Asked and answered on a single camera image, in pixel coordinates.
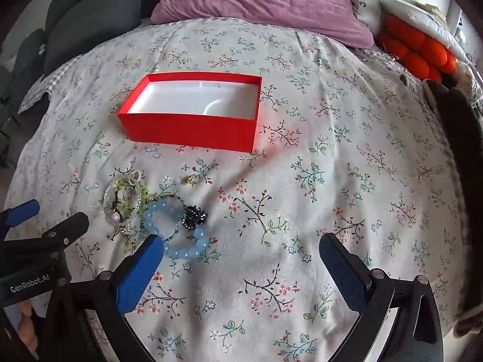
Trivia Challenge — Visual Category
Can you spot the red cardboard box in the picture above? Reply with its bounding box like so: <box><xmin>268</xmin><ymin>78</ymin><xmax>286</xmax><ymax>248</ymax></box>
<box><xmin>116</xmin><ymin>71</ymin><xmax>263</xmax><ymax>154</ymax></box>

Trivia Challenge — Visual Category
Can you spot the blue bead bracelet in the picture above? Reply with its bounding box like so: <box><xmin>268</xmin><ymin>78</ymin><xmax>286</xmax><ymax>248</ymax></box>
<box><xmin>141</xmin><ymin>201</ymin><xmax>209</xmax><ymax>260</ymax></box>

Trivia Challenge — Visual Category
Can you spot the dark brown cloth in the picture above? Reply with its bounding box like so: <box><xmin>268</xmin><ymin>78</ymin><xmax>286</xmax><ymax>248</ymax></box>
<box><xmin>423</xmin><ymin>77</ymin><xmax>483</xmax><ymax>340</ymax></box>

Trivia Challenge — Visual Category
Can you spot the dark grey cushion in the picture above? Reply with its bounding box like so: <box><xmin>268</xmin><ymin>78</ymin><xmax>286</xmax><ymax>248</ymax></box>
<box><xmin>0</xmin><ymin>0</ymin><xmax>174</xmax><ymax>159</ymax></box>

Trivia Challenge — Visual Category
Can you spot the orange plush toy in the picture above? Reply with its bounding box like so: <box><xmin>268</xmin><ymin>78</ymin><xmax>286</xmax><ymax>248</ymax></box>
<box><xmin>379</xmin><ymin>14</ymin><xmax>459</xmax><ymax>84</ymax></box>

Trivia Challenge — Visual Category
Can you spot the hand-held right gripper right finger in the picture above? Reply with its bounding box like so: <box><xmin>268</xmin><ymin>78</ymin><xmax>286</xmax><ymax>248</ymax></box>
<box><xmin>319</xmin><ymin>233</ymin><xmax>444</xmax><ymax>362</ymax></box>

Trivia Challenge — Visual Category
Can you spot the floral bedsheet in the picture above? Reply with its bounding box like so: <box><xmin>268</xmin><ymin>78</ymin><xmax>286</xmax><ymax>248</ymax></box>
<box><xmin>8</xmin><ymin>17</ymin><xmax>472</xmax><ymax>362</ymax></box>

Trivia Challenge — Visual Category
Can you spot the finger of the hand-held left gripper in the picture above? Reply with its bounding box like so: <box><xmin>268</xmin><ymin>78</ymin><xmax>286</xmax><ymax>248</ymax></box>
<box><xmin>0</xmin><ymin>199</ymin><xmax>40</xmax><ymax>242</ymax></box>
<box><xmin>0</xmin><ymin>213</ymin><xmax>90</xmax><ymax>272</ymax></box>

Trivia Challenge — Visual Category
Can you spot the white floral pillow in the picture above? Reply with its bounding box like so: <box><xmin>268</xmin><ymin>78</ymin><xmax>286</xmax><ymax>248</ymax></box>
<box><xmin>345</xmin><ymin>0</ymin><xmax>385</xmax><ymax>38</ymax></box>

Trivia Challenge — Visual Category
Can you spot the white quilted cloth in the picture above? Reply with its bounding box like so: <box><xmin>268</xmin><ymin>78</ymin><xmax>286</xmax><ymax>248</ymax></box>
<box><xmin>379</xmin><ymin>0</ymin><xmax>472</xmax><ymax>68</ymax></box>

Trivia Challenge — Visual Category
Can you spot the green bead bracelet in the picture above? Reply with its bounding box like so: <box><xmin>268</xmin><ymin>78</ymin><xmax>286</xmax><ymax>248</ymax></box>
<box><xmin>107</xmin><ymin>181</ymin><xmax>157</xmax><ymax>244</ymax></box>

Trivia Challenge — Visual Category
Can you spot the purple pillow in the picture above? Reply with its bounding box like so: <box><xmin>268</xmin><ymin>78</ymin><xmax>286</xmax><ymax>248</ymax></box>
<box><xmin>150</xmin><ymin>0</ymin><xmax>374</xmax><ymax>49</ymax></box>

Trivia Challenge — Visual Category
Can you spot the person's left hand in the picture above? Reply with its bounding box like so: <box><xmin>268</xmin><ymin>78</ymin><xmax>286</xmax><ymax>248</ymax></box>
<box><xmin>17</xmin><ymin>301</ymin><xmax>40</xmax><ymax>348</ymax></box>

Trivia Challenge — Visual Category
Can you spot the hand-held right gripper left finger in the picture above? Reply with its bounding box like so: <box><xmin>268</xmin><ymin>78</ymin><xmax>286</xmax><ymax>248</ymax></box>
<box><xmin>40</xmin><ymin>234</ymin><xmax>165</xmax><ymax>362</ymax></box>

